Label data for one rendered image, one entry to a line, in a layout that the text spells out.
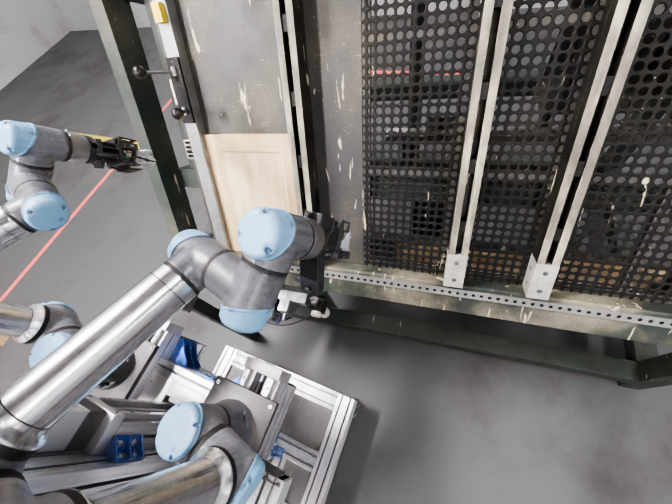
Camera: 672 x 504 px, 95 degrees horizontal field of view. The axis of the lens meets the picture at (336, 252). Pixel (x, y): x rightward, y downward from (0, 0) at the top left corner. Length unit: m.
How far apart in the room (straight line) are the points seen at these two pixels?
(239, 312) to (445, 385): 1.62
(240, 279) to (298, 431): 1.44
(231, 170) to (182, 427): 0.86
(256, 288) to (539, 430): 1.78
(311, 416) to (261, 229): 1.49
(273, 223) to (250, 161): 0.81
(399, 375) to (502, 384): 0.55
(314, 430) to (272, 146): 1.38
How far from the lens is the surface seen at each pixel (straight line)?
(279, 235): 0.42
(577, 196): 1.03
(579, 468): 2.10
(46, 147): 0.99
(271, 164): 1.17
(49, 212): 0.89
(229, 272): 0.49
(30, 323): 1.26
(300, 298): 1.38
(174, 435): 0.86
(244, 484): 0.79
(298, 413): 1.85
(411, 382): 1.97
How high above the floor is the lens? 1.96
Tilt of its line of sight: 59 degrees down
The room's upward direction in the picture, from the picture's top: 25 degrees counter-clockwise
